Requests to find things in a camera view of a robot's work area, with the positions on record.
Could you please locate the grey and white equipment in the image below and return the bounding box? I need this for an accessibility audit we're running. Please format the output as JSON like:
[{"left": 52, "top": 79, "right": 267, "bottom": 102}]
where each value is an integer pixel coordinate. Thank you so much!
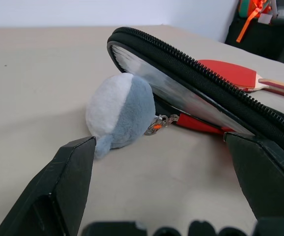
[{"left": 257, "top": 0, "right": 284, "bottom": 25}]

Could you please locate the orange strap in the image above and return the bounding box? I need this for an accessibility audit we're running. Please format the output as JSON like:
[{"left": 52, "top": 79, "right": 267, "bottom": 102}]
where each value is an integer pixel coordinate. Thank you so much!
[{"left": 236, "top": 0, "right": 265, "bottom": 43}]

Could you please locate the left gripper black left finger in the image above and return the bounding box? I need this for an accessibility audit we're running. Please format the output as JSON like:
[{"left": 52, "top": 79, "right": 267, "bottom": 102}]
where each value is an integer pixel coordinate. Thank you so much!
[{"left": 0, "top": 136, "right": 97, "bottom": 236}]

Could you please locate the teal and orange object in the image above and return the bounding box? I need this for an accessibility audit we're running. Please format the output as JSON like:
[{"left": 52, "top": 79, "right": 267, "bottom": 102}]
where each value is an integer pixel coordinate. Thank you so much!
[{"left": 238, "top": 0, "right": 272, "bottom": 19}]

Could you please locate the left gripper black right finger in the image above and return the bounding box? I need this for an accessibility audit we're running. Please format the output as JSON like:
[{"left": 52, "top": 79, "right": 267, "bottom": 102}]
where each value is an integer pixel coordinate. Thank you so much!
[{"left": 223, "top": 131, "right": 284, "bottom": 220}]

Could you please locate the red table tennis paddle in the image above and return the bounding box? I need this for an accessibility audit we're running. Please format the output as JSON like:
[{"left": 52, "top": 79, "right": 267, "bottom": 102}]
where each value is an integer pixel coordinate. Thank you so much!
[{"left": 197, "top": 59, "right": 284, "bottom": 101}]

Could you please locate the black furniture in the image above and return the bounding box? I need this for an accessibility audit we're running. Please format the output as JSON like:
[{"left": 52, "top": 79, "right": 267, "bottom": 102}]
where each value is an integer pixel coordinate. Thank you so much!
[{"left": 225, "top": 17, "right": 284, "bottom": 68}]

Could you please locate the white cloth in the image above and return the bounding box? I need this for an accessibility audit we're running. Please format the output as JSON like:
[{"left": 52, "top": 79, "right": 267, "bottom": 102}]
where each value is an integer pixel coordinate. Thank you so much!
[{"left": 85, "top": 73, "right": 179, "bottom": 160}]

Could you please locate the red and black bag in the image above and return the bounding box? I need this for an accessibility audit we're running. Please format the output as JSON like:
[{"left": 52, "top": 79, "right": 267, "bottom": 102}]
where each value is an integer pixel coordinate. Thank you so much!
[{"left": 107, "top": 26, "right": 284, "bottom": 159}]

